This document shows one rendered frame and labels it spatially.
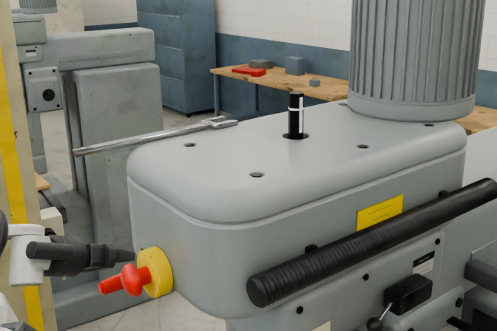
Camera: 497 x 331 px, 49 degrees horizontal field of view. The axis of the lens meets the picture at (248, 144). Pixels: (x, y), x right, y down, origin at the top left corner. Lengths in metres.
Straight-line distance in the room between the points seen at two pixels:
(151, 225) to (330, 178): 0.23
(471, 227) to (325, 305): 0.35
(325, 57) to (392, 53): 5.86
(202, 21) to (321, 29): 2.11
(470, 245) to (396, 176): 0.30
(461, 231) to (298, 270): 0.42
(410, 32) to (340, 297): 0.38
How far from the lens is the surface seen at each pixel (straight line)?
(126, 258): 1.35
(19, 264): 1.21
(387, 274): 0.82
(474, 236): 1.01
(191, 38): 8.07
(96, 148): 0.73
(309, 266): 0.62
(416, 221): 0.74
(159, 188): 0.65
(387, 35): 0.84
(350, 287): 0.76
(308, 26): 6.89
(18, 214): 2.51
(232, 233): 0.59
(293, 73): 6.66
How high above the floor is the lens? 2.11
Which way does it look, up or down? 18 degrees down
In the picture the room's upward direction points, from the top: 1 degrees counter-clockwise
